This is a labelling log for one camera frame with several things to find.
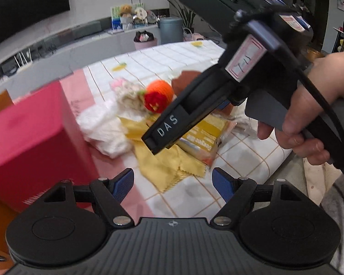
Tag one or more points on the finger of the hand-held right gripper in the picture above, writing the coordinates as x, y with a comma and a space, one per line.
167, 127

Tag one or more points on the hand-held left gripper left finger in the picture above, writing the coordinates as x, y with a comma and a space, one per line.
123, 184

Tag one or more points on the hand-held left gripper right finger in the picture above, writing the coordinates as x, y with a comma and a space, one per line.
223, 184

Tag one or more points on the brown felt block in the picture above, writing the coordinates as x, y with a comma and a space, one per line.
183, 80

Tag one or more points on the pink white crochet toy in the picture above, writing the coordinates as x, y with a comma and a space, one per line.
126, 94

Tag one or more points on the person's right hand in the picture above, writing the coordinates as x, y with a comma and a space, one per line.
304, 100

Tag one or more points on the orange crochet ball red flower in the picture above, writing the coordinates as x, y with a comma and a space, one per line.
160, 90

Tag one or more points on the yellow cloth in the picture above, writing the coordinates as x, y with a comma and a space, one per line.
157, 166

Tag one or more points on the yellow snack packet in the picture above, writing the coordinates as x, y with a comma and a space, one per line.
206, 137

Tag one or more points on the white cloth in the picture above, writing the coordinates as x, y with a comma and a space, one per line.
103, 129

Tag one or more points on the clear plastic wrapper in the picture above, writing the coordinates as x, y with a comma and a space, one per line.
243, 126

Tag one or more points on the pink handbag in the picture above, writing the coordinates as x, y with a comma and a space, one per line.
193, 36

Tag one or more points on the checked lemon print tablecloth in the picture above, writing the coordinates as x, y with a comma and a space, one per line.
160, 60

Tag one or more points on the long-leaf potted plant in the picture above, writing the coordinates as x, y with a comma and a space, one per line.
186, 15

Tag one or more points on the grey-blue round bin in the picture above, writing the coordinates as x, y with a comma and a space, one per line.
170, 31

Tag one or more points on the pink waste basket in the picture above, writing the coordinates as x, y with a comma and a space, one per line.
144, 43

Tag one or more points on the beige cloth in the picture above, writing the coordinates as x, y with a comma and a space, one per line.
318, 180

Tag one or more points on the red box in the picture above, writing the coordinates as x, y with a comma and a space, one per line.
31, 137

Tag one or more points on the white plush toy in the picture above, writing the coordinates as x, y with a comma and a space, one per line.
139, 15

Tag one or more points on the white low cabinet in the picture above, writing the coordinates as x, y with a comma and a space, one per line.
83, 48

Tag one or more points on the green gift box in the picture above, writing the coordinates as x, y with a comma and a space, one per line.
116, 20

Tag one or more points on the brown teddy bear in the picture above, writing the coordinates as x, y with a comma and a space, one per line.
126, 11

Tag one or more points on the grey soundbar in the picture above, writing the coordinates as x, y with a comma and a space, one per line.
87, 30

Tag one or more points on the white router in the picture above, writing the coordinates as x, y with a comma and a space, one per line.
24, 60

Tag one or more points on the black television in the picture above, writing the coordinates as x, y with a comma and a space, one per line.
23, 5

